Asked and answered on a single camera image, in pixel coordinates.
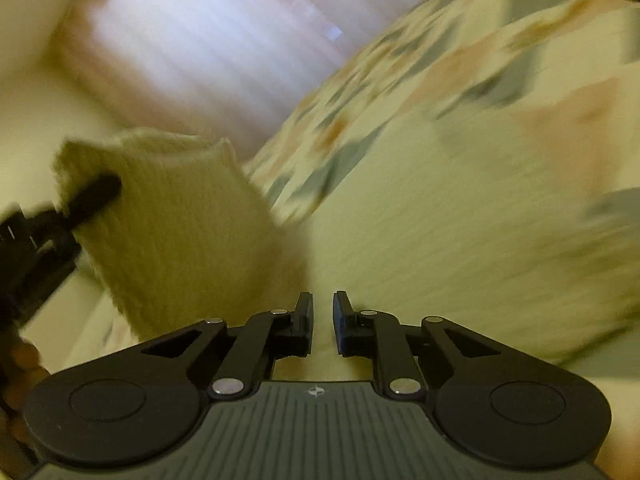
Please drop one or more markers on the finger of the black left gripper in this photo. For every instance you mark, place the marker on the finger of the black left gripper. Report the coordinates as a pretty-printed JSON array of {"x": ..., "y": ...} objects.
[{"x": 86, "y": 203}]

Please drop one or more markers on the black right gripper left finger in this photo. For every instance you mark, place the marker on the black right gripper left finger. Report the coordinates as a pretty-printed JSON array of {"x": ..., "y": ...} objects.
[{"x": 135, "y": 404}]

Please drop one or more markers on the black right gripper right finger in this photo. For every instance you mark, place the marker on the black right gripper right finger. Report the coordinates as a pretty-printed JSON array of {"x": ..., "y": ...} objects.
[{"x": 492, "y": 402}]

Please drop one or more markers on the cream fleece jacket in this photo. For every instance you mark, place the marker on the cream fleece jacket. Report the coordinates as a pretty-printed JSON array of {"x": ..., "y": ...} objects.
[{"x": 462, "y": 216}]

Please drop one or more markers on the person's left hand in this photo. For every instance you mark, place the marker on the person's left hand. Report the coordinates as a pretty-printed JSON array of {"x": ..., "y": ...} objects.
[{"x": 23, "y": 371}]

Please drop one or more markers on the pink white window curtain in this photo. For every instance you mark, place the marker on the pink white window curtain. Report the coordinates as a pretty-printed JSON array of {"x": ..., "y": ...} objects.
[{"x": 230, "y": 69}]

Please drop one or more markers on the checkered patchwork bed quilt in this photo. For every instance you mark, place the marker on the checkered patchwork bed quilt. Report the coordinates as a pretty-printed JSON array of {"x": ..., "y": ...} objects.
[{"x": 567, "y": 69}]

